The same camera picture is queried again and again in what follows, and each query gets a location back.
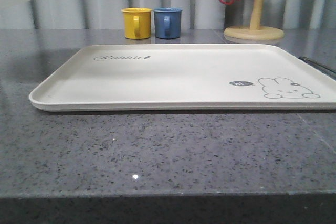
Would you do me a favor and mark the silver metal fork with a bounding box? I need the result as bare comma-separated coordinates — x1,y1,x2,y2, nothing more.
299,57,335,80

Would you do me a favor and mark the yellow enamel mug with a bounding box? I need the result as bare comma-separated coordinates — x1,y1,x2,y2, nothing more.
121,8,152,40

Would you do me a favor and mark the blue enamel mug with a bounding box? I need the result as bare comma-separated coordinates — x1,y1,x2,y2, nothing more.
153,7,183,39

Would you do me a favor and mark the beige rabbit print tray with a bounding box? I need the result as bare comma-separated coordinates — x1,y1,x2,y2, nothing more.
29,44,335,111

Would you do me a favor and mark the wooden mug tree stand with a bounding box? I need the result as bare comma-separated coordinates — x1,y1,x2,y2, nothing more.
224,0,284,40

